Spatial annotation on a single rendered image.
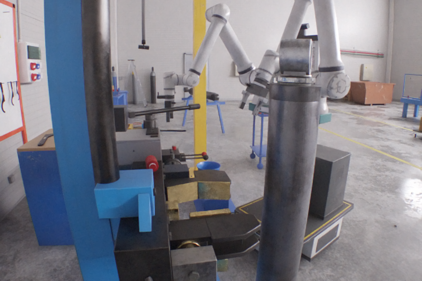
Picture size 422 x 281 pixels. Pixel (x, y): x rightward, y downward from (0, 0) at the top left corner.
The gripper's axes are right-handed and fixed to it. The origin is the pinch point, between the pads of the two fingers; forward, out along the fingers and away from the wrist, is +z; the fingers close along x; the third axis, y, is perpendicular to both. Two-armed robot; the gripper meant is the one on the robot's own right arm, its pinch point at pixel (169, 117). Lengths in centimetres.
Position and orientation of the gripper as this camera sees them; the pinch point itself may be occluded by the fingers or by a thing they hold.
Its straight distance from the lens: 194.1
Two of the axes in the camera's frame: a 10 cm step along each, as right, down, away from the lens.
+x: 0.5, -2.1, 9.8
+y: 10.0, 0.1, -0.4
